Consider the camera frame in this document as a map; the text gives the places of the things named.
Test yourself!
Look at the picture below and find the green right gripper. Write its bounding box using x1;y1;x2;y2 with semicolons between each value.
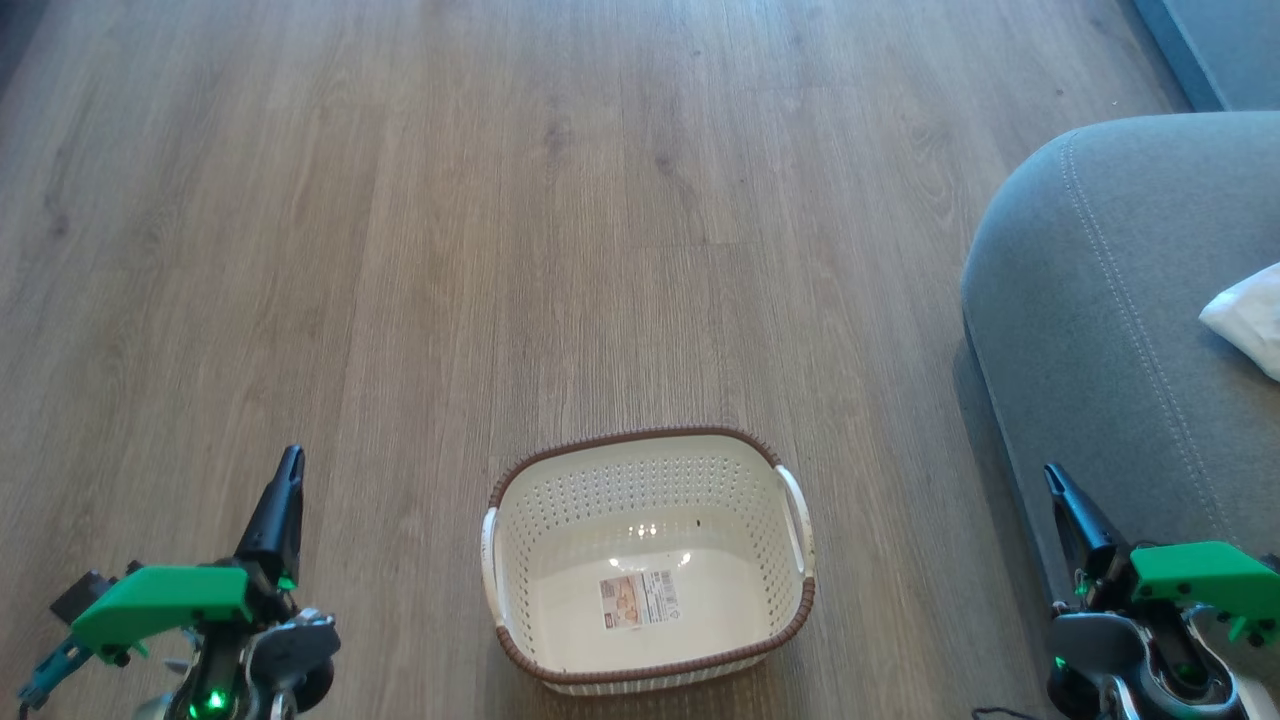
1043;463;1280;647

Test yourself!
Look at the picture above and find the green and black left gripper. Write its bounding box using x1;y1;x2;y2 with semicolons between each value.
68;445;306;663

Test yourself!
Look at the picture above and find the white cloth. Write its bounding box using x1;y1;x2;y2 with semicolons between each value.
1198;261;1280;383

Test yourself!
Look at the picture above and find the grey and yellow sofa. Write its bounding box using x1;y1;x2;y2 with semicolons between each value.
958;0;1280;701

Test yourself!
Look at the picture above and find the paper label sticker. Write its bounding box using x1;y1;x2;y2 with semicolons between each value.
598;568;683;632

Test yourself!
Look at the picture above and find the cream perforated laundry basket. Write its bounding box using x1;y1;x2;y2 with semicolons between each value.
479;426;817;697

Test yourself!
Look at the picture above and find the teal cable connector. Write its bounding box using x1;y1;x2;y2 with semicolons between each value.
16;634;93;709

